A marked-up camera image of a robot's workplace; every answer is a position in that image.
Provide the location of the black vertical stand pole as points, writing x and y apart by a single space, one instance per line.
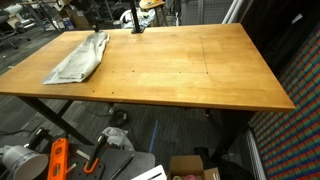
137 28

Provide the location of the open cardboard box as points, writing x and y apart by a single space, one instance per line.
190 167

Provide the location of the black table leg frame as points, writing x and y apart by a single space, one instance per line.
56 118

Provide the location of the orange handled black clamp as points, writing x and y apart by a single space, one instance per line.
94 155

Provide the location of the crumpled white cloth pile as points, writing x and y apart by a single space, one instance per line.
144 18

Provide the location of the white bucket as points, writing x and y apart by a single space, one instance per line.
24 163

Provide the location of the white cloth towel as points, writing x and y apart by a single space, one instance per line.
81 62

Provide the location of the small round wooden side table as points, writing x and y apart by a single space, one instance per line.
150 4

